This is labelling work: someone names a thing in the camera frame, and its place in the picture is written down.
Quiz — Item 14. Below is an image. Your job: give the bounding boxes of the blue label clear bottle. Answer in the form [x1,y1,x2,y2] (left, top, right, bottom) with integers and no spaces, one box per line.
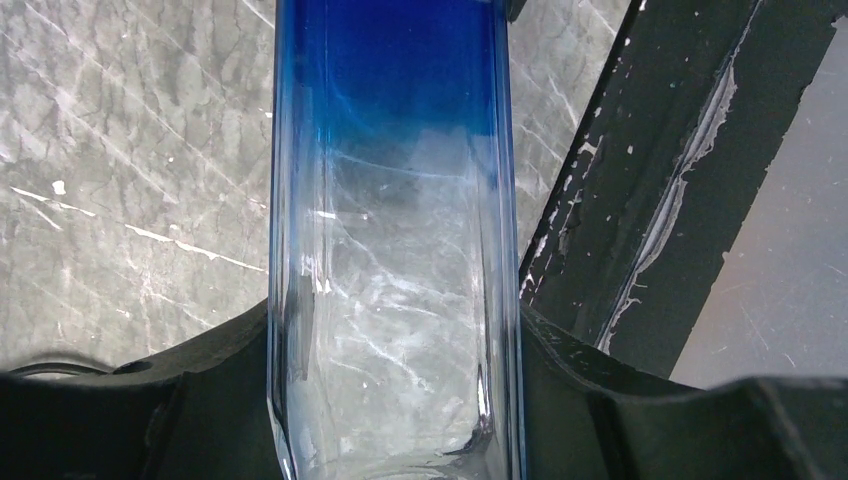
[267,1,525,479]

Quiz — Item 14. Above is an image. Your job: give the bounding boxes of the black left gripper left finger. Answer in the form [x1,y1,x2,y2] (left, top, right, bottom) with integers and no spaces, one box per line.
[1,303,281,479]

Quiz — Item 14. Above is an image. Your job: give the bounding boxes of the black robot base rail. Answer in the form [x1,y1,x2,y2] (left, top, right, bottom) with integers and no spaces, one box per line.
[520,1,847,378]

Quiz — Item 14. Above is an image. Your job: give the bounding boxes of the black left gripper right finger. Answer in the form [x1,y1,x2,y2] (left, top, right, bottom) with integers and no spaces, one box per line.
[521,306,847,479]

